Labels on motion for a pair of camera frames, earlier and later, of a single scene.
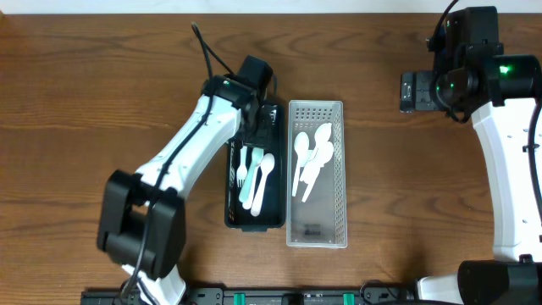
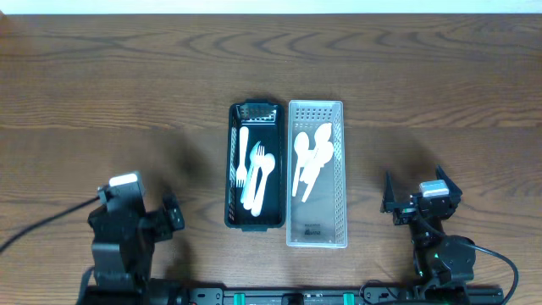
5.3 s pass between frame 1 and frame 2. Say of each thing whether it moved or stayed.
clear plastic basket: stayed
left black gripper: moved
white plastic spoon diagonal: stayed
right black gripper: moved
